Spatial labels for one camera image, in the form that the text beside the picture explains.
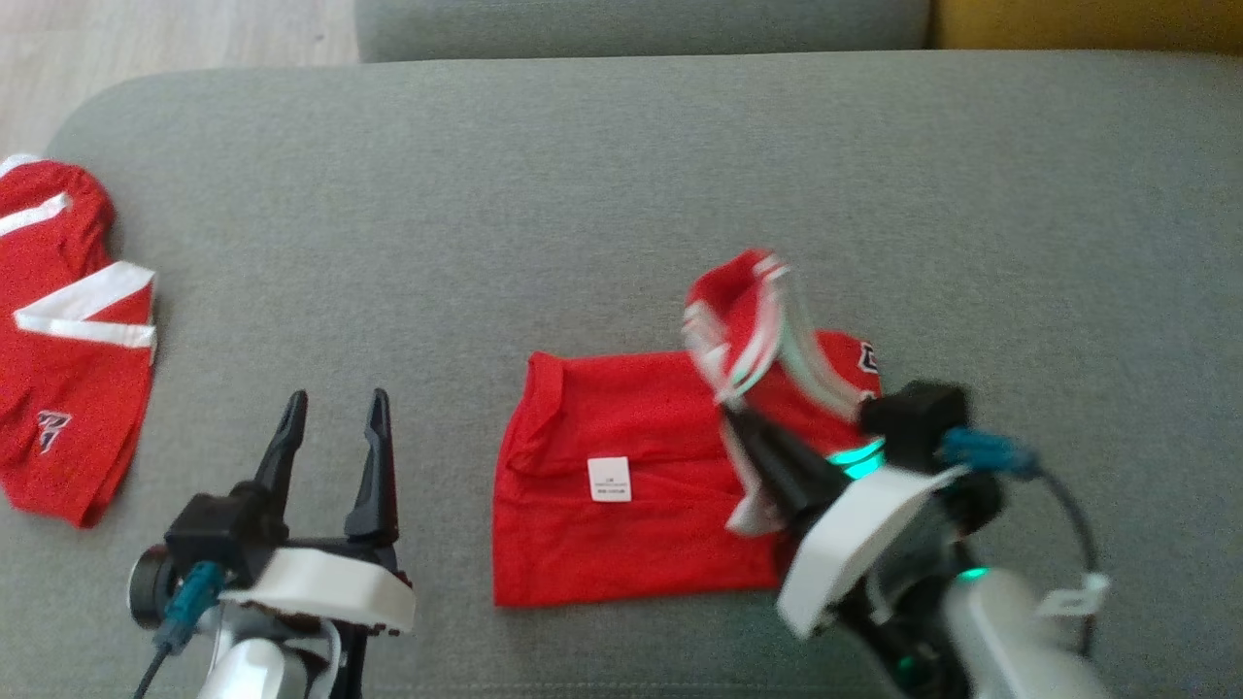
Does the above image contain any black cable teal plug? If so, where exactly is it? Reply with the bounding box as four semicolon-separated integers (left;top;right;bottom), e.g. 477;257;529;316
131;560;228;699
940;427;1111;663

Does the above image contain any yellow cushion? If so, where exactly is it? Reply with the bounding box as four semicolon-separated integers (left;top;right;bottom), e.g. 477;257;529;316
930;0;1243;55

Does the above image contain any grey sofa seat cushion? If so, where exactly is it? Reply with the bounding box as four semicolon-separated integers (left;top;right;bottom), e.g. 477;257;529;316
0;50;1243;699

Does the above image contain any grey sofa back cushion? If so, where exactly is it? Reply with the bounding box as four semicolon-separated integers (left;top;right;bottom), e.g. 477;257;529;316
354;0;933;65

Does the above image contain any red basketball jersey white trim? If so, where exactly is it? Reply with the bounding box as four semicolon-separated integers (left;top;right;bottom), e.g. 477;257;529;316
492;248;887;610

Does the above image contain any left black cable teal plug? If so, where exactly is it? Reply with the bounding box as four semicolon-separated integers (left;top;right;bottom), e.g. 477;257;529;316
131;560;228;699

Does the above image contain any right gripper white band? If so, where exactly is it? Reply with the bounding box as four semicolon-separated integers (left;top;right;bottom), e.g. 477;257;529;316
719;406;967;639

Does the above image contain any red shorts white stripe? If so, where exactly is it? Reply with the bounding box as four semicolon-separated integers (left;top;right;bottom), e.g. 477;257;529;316
0;153;158;530

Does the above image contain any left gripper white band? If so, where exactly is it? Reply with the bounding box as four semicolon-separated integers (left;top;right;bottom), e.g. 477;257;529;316
221;388;419;639

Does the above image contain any right black cable teal plug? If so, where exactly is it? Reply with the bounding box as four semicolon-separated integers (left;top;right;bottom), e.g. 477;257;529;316
940;427;1111;663

